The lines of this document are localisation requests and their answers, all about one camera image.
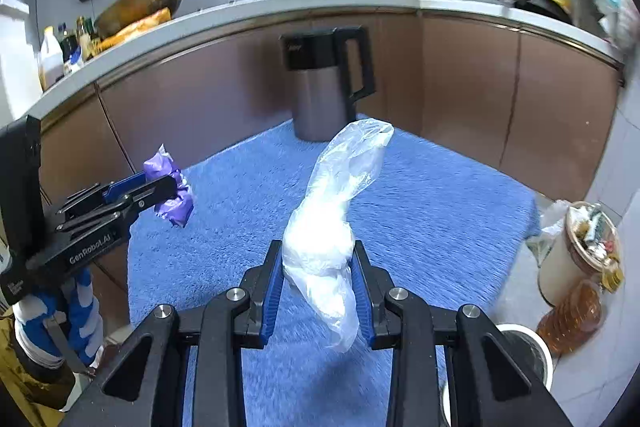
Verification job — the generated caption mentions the purple plastic wrapper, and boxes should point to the purple plastic wrapper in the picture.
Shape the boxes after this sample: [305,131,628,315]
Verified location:
[142,143,196,229]

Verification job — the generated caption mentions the white plastic bag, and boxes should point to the white plastic bag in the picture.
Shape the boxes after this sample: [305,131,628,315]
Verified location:
[282,118,394,352]

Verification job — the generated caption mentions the steel round trash can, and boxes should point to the steel round trash can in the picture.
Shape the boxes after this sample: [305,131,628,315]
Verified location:
[442,320,568,426]

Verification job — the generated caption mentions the cream full trash bin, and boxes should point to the cream full trash bin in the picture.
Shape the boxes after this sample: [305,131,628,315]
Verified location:
[538,202,624,307]

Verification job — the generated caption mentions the brown kitchen base cabinets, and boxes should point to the brown kitchen base cabinets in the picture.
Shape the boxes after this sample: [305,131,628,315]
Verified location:
[37,5,626,323]

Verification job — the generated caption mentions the left blue gloved hand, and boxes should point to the left blue gloved hand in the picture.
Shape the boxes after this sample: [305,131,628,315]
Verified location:
[12,269,104,371]

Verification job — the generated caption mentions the cooking oil bottle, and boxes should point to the cooking oil bottle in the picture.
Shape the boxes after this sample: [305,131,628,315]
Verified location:
[536,269,624,357]

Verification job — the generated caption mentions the white plastic jug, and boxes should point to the white plastic jug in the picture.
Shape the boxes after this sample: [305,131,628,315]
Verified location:
[39,26,64,91]

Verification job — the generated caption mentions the dark sauce bottle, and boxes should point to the dark sauce bottle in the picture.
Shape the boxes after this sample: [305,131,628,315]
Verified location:
[76,16,94,62]

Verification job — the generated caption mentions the orange snack bag on counter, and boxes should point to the orange snack bag on counter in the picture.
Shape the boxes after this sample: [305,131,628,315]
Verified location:
[92,8,171,56]

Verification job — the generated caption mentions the black steel electric kettle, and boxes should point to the black steel electric kettle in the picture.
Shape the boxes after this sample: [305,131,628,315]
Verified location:
[280,26,376,142]

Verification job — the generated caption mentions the black frying pan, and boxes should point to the black frying pan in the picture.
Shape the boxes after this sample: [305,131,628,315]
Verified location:
[510,0,573,25]

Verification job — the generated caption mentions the brass wok with handle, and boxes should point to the brass wok with handle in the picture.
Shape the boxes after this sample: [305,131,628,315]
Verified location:
[94,0,182,40]

